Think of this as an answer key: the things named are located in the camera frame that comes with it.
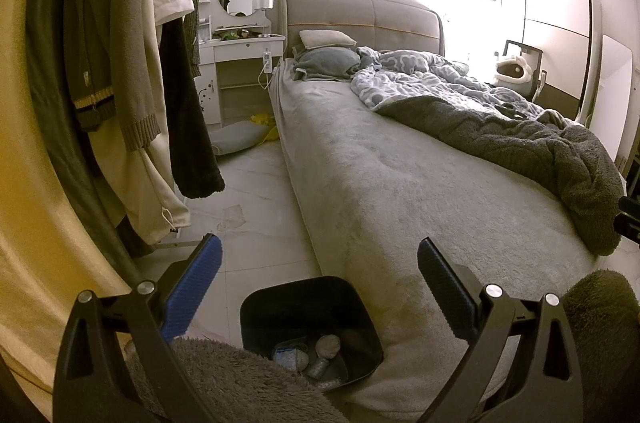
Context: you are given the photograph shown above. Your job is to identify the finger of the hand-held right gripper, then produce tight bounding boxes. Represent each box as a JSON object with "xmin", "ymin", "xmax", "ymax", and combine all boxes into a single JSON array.
[{"xmin": 618, "ymin": 196, "xmax": 640, "ymax": 250}]

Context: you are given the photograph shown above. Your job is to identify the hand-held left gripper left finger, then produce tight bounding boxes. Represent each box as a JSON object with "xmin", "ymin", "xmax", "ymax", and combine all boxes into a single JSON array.
[{"xmin": 52, "ymin": 233, "xmax": 223, "ymax": 423}]

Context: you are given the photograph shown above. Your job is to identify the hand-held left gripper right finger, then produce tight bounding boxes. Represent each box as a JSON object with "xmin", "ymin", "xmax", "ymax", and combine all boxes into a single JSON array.
[{"xmin": 416, "ymin": 237, "xmax": 586, "ymax": 423}]

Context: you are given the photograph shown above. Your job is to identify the black trash bin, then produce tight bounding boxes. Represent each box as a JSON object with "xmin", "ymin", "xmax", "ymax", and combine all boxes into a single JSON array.
[{"xmin": 239, "ymin": 275, "xmax": 385, "ymax": 397}]

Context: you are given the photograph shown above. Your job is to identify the blue tissue pack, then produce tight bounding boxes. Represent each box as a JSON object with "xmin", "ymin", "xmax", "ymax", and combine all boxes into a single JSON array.
[{"xmin": 272, "ymin": 342, "xmax": 309, "ymax": 372}]

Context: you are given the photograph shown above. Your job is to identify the wheeled clothes rack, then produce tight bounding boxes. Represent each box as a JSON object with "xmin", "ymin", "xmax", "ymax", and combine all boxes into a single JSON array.
[{"xmin": 149, "ymin": 223, "xmax": 212, "ymax": 255}]

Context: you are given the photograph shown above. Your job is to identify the person's left leg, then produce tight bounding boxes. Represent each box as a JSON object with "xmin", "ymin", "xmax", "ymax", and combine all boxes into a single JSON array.
[{"xmin": 124, "ymin": 336, "xmax": 352, "ymax": 423}]

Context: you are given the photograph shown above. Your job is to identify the person's leg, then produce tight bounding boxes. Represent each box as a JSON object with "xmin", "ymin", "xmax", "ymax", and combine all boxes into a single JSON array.
[
  {"xmin": 562, "ymin": 269, "xmax": 640, "ymax": 423},
  {"xmin": 124, "ymin": 336, "xmax": 352, "ymax": 423}
]

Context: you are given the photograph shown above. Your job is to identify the person's right leg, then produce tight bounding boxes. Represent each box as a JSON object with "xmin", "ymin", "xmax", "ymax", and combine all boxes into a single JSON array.
[{"xmin": 562, "ymin": 269, "xmax": 640, "ymax": 423}]

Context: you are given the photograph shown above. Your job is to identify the grey bed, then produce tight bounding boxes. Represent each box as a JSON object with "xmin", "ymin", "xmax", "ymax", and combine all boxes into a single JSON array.
[{"xmin": 267, "ymin": 57, "xmax": 627, "ymax": 415}]

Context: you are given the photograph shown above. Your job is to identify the beige long coat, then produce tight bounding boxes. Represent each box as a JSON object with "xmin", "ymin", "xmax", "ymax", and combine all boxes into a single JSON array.
[{"xmin": 112, "ymin": 0, "xmax": 194, "ymax": 247}]

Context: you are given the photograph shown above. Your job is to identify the dark grey fleece blanket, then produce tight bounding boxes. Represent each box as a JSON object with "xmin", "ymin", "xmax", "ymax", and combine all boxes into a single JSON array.
[{"xmin": 374, "ymin": 95, "xmax": 629, "ymax": 257}]

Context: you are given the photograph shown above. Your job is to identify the grey cushioned stool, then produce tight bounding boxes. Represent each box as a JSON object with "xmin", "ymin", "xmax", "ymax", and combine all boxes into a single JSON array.
[{"xmin": 209, "ymin": 120, "xmax": 274, "ymax": 156}]

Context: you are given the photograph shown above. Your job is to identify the black fleece garment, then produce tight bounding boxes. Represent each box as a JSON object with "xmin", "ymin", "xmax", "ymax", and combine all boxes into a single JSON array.
[{"xmin": 159, "ymin": 15, "xmax": 226, "ymax": 200}]

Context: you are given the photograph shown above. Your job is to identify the yellow plastic bag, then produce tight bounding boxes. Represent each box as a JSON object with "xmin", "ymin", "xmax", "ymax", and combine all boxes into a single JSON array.
[{"xmin": 249, "ymin": 113, "xmax": 279, "ymax": 142}]

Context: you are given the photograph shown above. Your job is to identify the yellow curtain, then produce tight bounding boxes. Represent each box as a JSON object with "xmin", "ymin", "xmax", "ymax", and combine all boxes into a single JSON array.
[{"xmin": 0, "ymin": 0, "xmax": 132, "ymax": 405}]

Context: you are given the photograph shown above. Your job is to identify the black framed box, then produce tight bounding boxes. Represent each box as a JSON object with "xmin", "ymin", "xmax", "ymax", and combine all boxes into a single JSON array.
[{"xmin": 502, "ymin": 38, "xmax": 546, "ymax": 100}]

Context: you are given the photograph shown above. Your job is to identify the patterned blue-grey duvet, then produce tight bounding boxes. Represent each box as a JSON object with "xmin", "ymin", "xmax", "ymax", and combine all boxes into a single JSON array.
[{"xmin": 349, "ymin": 46, "xmax": 567, "ymax": 124}]

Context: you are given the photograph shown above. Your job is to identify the white wardrobe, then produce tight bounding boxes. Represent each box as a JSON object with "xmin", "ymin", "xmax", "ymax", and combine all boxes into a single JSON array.
[{"xmin": 474, "ymin": 0, "xmax": 609, "ymax": 124}]

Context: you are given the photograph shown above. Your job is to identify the white dressing table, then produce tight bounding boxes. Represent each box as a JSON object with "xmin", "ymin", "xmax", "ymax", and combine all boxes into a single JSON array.
[{"xmin": 192, "ymin": 0, "xmax": 287, "ymax": 130}]

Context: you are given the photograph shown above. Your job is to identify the grey-green pillow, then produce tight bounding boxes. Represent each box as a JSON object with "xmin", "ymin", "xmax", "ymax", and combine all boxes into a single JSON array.
[{"xmin": 292, "ymin": 46, "xmax": 362, "ymax": 82}]

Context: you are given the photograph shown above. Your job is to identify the green knit-cuff jacket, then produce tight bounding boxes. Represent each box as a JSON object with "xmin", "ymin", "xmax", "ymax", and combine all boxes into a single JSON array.
[{"xmin": 64, "ymin": 0, "xmax": 164, "ymax": 152}]

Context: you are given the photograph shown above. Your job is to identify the dark green vest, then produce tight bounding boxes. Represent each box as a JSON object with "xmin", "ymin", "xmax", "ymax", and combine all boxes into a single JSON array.
[{"xmin": 183, "ymin": 0, "xmax": 204, "ymax": 80}]

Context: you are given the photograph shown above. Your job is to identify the hanging clothes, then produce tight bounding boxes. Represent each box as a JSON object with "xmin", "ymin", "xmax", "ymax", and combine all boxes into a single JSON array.
[{"xmin": 24, "ymin": 0, "xmax": 147, "ymax": 275}]

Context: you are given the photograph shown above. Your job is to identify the beige pillow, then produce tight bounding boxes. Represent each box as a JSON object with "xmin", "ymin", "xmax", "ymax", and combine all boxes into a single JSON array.
[{"xmin": 298, "ymin": 29, "xmax": 357, "ymax": 52}]

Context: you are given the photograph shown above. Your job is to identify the grey padded headboard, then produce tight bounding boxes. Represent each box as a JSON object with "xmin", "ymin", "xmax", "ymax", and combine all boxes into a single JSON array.
[{"xmin": 277, "ymin": 0, "xmax": 446, "ymax": 62}]

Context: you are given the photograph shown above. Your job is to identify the white corded controller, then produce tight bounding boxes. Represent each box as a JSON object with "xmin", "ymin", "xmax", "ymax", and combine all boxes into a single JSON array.
[{"xmin": 257, "ymin": 49, "xmax": 275, "ymax": 90}]

